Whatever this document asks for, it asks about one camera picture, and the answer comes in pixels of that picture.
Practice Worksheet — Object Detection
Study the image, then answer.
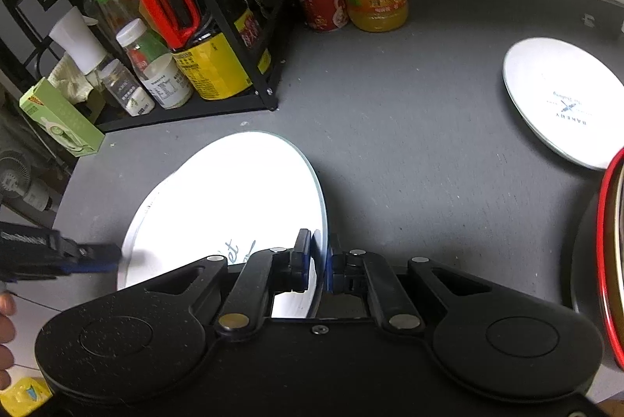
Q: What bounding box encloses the green cardboard box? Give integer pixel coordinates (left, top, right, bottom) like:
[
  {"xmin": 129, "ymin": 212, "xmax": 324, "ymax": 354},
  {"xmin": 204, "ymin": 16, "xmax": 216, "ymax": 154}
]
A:
[{"xmin": 19, "ymin": 77, "xmax": 106, "ymax": 158}]

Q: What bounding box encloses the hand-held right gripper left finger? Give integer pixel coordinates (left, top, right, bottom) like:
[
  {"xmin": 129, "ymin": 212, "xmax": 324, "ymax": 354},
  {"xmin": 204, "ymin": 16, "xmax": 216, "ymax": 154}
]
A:
[{"xmin": 144, "ymin": 228, "xmax": 314, "ymax": 335}]

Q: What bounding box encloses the small clear spice jar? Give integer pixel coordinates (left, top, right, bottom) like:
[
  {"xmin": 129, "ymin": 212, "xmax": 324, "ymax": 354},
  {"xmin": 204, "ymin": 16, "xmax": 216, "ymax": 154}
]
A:
[{"xmin": 99, "ymin": 58, "xmax": 156, "ymax": 116}]

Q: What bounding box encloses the small grey fan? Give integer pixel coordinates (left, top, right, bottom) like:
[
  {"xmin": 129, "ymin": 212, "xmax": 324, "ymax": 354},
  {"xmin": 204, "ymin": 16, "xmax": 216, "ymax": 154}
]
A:
[{"xmin": 0, "ymin": 148, "xmax": 57, "ymax": 216}]

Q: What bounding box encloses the white plate dark crossed print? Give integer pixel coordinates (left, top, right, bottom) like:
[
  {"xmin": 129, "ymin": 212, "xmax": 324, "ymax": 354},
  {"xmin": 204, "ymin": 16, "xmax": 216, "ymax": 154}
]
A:
[{"xmin": 502, "ymin": 37, "xmax": 624, "ymax": 171}]

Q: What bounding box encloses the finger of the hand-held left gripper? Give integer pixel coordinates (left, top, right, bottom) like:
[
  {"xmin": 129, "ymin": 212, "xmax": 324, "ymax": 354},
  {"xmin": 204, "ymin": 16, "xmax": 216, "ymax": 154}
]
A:
[{"xmin": 58, "ymin": 238, "xmax": 123, "ymax": 276}]

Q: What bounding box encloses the black metal rack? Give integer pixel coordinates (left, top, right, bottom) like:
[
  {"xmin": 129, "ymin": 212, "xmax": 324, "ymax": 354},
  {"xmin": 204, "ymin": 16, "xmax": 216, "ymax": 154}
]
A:
[{"xmin": 0, "ymin": 0, "xmax": 289, "ymax": 134}]

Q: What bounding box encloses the crumpled beige cloth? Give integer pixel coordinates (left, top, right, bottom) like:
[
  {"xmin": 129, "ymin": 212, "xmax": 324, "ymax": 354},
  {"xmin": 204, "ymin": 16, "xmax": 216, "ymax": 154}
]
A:
[{"xmin": 48, "ymin": 53, "xmax": 97, "ymax": 104}]

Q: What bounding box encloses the red and black bowl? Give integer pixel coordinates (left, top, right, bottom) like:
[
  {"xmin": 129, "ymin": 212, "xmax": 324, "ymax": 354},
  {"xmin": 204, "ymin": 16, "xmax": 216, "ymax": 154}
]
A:
[{"xmin": 569, "ymin": 147, "xmax": 624, "ymax": 372}]

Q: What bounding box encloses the white cap labelled bottle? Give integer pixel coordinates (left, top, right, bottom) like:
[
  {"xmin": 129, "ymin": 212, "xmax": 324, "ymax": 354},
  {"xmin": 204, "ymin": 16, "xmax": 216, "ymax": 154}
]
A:
[{"xmin": 115, "ymin": 18, "xmax": 194, "ymax": 110}]

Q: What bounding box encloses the person's left hand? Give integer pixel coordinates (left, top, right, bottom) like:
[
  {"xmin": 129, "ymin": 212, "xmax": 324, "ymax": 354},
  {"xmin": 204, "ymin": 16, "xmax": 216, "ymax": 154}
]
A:
[{"xmin": 0, "ymin": 291, "xmax": 18, "ymax": 391}]

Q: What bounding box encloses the white cone cap bottle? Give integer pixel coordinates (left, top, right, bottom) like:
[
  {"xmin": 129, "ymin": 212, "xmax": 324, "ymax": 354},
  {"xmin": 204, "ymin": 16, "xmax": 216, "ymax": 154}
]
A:
[{"xmin": 48, "ymin": 6, "xmax": 124, "ymax": 107}]

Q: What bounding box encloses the dark sauce bottle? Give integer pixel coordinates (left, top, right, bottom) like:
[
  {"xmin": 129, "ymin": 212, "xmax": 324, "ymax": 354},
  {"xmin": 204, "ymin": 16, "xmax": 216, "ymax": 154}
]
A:
[{"xmin": 204, "ymin": 0, "xmax": 275, "ymax": 78}]

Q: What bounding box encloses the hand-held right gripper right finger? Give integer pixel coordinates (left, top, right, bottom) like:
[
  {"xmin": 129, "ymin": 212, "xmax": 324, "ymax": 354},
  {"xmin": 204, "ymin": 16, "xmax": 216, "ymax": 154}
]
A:
[{"xmin": 326, "ymin": 233, "xmax": 492, "ymax": 335}]

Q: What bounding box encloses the yellow packet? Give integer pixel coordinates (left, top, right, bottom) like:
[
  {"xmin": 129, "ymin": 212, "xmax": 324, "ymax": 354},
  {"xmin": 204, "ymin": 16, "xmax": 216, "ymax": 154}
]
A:
[{"xmin": 0, "ymin": 376, "xmax": 53, "ymax": 417}]

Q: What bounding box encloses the white dish blue script print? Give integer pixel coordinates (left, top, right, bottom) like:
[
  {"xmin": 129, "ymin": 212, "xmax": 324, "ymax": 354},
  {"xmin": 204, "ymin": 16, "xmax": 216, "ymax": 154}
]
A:
[{"xmin": 161, "ymin": 131, "xmax": 329, "ymax": 319}]

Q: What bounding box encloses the red handled soy sauce bottle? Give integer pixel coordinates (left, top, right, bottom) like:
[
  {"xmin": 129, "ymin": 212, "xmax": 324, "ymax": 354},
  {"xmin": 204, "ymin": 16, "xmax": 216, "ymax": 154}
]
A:
[{"xmin": 128, "ymin": 0, "xmax": 245, "ymax": 101}]

